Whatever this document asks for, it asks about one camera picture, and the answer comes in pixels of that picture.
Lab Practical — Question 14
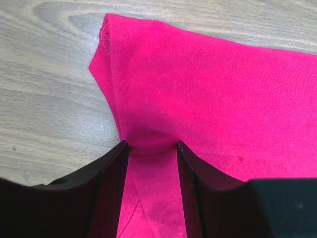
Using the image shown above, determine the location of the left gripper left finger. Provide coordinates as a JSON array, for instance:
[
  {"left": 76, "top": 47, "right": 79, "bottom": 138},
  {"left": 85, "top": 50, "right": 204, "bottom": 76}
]
[{"left": 0, "top": 141, "right": 129, "bottom": 238}]

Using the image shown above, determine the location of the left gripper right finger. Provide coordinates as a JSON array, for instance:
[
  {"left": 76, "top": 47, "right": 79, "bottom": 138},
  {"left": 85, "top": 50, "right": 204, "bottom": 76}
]
[{"left": 177, "top": 141, "right": 317, "bottom": 238}]

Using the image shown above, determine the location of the pink t shirt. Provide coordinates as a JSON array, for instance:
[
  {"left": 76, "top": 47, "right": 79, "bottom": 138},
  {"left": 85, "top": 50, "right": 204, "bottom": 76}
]
[{"left": 89, "top": 14, "right": 317, "bottom": 238}]

